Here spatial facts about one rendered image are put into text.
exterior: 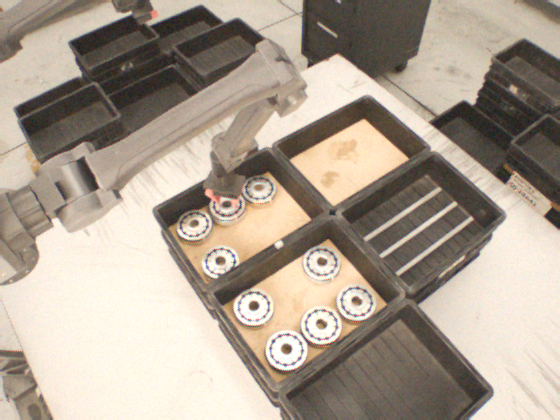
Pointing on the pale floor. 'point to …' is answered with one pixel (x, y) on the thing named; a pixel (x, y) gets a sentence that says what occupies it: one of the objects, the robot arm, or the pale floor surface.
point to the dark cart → (364, 32)
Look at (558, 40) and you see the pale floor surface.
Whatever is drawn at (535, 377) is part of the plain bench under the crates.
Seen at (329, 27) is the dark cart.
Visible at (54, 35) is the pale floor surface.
